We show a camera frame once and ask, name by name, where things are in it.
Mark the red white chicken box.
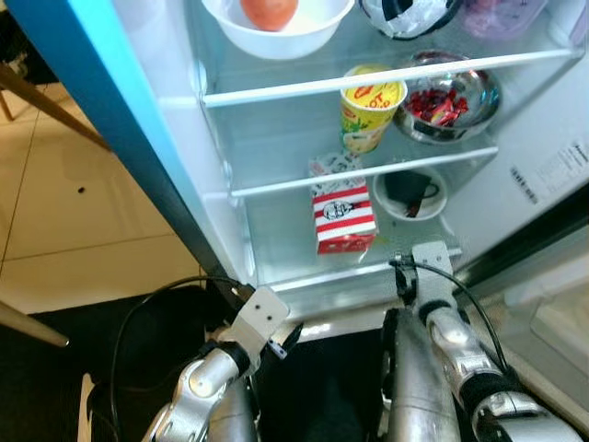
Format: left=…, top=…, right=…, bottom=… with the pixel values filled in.
left=307, top=152, right=379, bottom=256

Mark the black carpet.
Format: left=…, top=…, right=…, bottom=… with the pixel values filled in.
left=0, top=281, right=406, bottom=442

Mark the wooden table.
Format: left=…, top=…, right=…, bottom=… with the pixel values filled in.
left=0, top=57, right=113, bottom=349

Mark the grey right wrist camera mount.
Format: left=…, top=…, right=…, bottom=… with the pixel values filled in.
left=410, top=240, right=457, bottom=307

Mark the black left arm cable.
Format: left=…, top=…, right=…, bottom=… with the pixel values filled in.
left=108, top=274, right=254, bottom=442

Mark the small white plate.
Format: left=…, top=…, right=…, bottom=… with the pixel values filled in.
left=372, top=166, right=450, bottom=223

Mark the glass fridge shelf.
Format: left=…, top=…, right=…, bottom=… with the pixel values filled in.
left=189, top=18, right=589, bottom=110
left=241, top=193, right=466, bottom=294
left=225, top=101, right=502, bottom=200

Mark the purple plastic container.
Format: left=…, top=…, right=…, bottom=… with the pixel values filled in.
left=458, top=0, right=550, bottom=41

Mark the orange red round fruit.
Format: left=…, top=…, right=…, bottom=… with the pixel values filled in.
left=240, top=0, right=301, bottom=32

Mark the white bowl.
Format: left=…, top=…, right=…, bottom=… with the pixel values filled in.
left=200, top=0, right=356, bottom=62

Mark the yellow instant noodle cup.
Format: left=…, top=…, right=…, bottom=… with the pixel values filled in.
left=339, top=64, right=409, bottom=156

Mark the steel bowl with red sweets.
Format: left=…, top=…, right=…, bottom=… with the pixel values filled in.
left=393, top=50, right=503, bottom=146

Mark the black red noodle bowl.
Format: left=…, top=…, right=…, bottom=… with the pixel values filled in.
left=357, top=0, right=465, bottom=41

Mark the grey steel fridge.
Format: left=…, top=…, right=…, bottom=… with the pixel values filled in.
left=0, top=0, right=589, bottom=343

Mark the silver left robot leg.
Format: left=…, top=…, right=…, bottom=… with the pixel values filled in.
left=207, top=373, right=263, bottom=442

